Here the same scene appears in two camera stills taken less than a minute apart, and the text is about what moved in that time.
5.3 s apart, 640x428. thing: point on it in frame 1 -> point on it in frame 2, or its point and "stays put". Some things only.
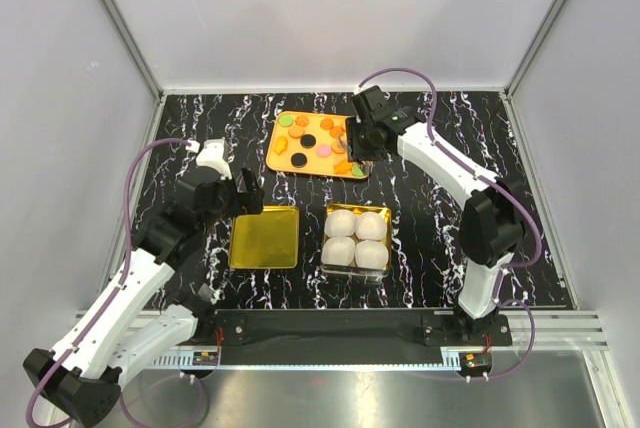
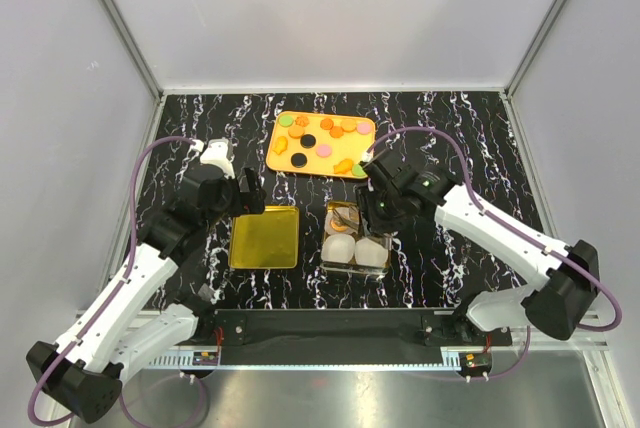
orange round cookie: [337, 148] -> [337, 226]
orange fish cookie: [343, 167] stays put
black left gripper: [249, 202] stays put
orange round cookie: [296, 131] stays put
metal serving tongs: [341, 143] -> [350, 223]
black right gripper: [353, 148] -> [365, 195]
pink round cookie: [323, 150] stays put
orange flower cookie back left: [302, 120] stays put
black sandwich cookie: [298, 160] stays put
